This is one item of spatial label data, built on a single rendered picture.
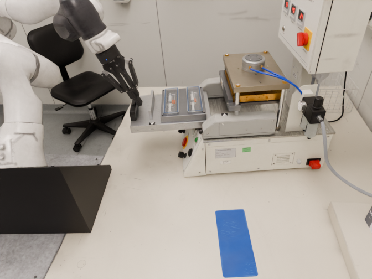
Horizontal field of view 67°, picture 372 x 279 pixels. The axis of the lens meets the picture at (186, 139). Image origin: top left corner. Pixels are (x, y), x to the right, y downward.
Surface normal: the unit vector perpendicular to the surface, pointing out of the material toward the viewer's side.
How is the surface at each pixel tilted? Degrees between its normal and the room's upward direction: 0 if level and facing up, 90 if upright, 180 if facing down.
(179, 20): 90
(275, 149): 90
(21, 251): 0
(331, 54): 90
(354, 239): 0
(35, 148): 72
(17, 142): 59
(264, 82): 0
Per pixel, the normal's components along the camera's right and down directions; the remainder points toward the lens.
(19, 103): 0.31, -0.03
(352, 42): 0.03, 0.62
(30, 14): 0.46, 0.68
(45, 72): 0.89, 0.20
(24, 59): 0.93, -0.09
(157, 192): -0.07, -0.78
